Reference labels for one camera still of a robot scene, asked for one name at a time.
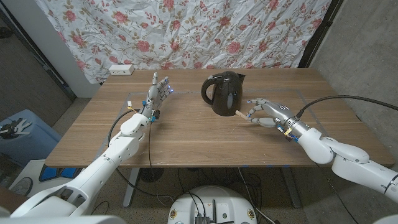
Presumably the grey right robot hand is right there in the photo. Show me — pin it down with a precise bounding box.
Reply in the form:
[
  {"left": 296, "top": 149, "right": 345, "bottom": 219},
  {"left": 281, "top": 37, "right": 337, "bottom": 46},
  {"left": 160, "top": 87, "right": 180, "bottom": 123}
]
[{"left": 246, "top": 98, "right": 310, "bottom": 142}]

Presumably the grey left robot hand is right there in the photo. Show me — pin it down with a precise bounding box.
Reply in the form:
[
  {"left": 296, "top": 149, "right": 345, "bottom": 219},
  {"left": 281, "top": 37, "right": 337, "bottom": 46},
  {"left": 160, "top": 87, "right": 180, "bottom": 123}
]
[{"left": 139, "top": 72, "right": 174, "bottom": 123}]

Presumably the black electric kettle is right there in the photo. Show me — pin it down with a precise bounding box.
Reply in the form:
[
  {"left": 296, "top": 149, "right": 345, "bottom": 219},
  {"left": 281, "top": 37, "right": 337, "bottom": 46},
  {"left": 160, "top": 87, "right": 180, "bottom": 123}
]
[{"left": 201, "top": 70, "right": 246, "bottom": 117}]

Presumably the white power strip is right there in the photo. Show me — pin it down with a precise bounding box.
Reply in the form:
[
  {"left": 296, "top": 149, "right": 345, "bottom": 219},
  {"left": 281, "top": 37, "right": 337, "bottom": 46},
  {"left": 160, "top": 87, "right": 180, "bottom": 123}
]
[{"left": 108, "top": 63, "right": 135, "bottom": 76}]

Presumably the floral backdrop cloth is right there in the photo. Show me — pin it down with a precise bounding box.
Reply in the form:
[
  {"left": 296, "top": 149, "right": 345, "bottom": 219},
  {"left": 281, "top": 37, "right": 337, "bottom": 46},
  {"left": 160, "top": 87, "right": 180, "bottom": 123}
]
[{"left": 34, "top": 0, "right": 333, "bottom": 84}]

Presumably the black round fan base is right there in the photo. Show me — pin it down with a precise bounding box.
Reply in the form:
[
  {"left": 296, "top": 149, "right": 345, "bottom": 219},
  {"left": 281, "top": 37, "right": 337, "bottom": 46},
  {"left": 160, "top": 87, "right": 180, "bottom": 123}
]
[{"left": 139, "top": 167, "right": 165, "bottom": 184}]

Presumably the grey table leg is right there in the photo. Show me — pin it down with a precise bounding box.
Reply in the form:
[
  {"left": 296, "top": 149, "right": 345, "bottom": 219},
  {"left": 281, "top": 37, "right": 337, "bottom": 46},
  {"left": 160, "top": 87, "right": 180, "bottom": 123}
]
[
  {"left": 281, "top": 167, "right": 302, "bottom": 208},
  {"left": 123, "top": 167, "right": 141, "bottom": 208}
]

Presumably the black backdrop stand pole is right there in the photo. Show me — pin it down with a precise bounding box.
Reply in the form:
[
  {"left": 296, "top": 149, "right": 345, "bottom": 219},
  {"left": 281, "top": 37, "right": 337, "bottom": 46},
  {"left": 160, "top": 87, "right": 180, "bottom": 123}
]
[{"left": 298, "top": 0, "right": 345, "bottom": 68}]

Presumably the white robot torso base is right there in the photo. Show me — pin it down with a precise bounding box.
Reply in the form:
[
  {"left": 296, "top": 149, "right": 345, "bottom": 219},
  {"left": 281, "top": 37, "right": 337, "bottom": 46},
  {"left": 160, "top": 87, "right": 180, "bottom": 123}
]
[{"left": 167, "top": 185, "right": 258, "bottom": 224}]

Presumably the blue and black item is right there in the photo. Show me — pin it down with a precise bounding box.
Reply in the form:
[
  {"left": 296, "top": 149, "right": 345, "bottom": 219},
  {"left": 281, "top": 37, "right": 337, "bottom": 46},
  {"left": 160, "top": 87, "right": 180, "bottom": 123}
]
[{"left": 39, "top": 164, "right": 82, "bottom": 183}]

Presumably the blue storage bin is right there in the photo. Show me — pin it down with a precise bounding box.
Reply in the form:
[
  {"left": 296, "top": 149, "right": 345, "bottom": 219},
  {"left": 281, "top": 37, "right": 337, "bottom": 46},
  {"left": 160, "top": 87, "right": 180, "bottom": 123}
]
[{"left": 0, "top": 108, "right": 62, "bottom": 167}]

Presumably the white board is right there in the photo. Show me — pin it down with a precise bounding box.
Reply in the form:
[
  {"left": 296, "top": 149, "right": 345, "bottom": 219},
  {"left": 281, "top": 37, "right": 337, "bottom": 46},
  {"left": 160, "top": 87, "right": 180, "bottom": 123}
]
[{"left": 9, "top": 159, "right": 85, "bottom": 197}]

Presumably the black and white glove pile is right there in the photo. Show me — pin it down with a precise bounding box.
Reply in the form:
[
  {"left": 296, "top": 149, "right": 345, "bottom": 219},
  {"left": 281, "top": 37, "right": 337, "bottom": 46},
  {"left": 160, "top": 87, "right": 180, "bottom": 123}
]
[{"left": 0, "top": 118, "right": 32, "bottom": 139}]

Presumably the white robot chest cover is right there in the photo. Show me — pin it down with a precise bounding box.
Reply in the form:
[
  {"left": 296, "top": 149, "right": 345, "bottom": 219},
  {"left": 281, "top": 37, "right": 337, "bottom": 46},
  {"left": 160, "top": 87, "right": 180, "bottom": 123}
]
[{"left": 0, "top": 213, "right": 398, "bottom": 224}]

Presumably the grey sneaker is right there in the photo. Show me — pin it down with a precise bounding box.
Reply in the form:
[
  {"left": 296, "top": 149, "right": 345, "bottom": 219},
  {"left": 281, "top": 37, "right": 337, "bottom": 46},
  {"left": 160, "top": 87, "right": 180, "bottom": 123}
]
[{"left": 10, "top": 176, "right": 34, "bottom": 197}]

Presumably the person's bare leg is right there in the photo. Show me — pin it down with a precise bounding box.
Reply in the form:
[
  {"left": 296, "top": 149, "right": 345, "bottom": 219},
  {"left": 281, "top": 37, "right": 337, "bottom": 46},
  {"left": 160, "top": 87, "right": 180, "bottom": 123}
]
[{"left": 0, "top": 185, "right": 29, "bottom": 214}]

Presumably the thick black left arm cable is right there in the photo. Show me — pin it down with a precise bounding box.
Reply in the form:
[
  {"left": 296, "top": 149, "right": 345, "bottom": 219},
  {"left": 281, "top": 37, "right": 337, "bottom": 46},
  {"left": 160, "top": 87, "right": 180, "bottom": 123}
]
[{"left": 107, "top": 108, "right": 175, "bottom": 203}]

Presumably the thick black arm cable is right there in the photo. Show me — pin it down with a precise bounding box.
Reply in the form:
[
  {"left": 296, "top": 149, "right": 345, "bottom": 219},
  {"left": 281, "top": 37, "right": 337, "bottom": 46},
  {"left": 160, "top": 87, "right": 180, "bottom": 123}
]
[
  {"left": 295, "top": 95, "right": 398, "bottom": 119},
  {"left": 107, "top": 108, "right": 175, "bottom": 203}
]

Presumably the thin black left hand cable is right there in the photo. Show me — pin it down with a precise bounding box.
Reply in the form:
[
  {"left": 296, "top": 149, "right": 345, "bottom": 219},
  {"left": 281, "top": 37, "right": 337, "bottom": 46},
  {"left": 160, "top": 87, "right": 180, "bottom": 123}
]
[{"left": 147, "top": 121, "right": 156, "bottom": 170}]

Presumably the thin black hand cable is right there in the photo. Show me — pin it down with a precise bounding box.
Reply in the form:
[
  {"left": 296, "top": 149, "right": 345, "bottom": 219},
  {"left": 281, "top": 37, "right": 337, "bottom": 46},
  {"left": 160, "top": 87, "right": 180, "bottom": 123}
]
[
  {"left": 315, "top": 163, "right": 352, "bottom": 224},
  {"left": 147, "top": 121, "right": 156, "bottom": 170}
]

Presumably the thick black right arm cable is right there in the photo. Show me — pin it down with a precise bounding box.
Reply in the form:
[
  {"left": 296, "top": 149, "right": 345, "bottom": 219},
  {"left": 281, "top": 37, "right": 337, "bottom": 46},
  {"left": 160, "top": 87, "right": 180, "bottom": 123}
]
[{"left": 295, "top": 95, "right": 398, "bottom": 119}]

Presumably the white floor cable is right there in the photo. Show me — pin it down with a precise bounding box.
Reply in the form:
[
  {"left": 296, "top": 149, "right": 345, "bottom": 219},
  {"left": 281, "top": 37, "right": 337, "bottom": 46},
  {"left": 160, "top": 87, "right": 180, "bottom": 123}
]
[{"left": 238, "top": 167, "right": 277, "bottom": 224}]

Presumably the thin black right hand cable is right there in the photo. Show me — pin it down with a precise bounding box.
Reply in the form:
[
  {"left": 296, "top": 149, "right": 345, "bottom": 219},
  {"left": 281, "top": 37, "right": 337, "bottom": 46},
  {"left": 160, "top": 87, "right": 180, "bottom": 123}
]
[{"left": 315, "top": 163, "right": 352, "bottom": 224}]

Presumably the black door frame rail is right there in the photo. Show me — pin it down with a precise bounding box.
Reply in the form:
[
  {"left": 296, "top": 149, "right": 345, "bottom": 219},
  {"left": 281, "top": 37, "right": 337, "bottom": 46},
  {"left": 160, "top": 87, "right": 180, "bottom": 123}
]
[{"left": 0, "top": 8, "right": 78, "bottom": 102}]

